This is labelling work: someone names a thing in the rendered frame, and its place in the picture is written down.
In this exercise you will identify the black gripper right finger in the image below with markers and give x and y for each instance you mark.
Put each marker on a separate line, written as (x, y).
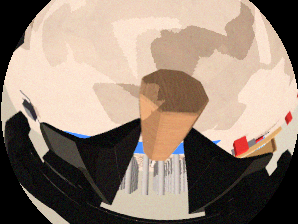
(212, 172)

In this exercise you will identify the blue flat strip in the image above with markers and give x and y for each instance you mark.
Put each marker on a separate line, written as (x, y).
(179, 149)

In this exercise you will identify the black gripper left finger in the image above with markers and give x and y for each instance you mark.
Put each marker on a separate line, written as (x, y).
(103, 158)

